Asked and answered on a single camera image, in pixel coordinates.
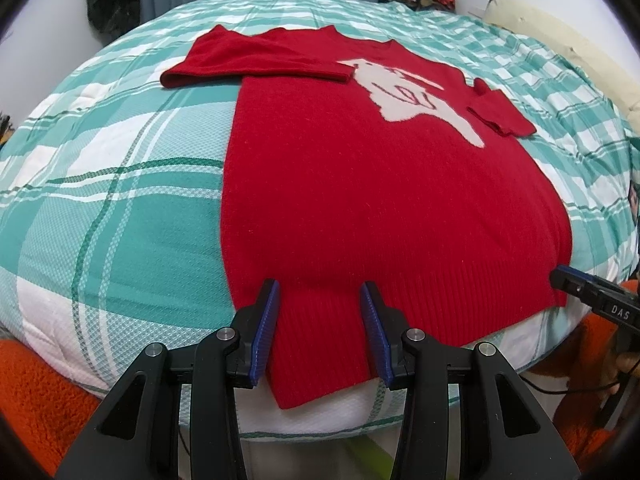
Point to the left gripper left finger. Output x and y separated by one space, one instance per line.
133 434

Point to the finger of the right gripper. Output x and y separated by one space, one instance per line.
577 283

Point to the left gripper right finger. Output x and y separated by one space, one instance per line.
505 433

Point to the red knit sweater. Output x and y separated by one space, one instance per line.
354 160

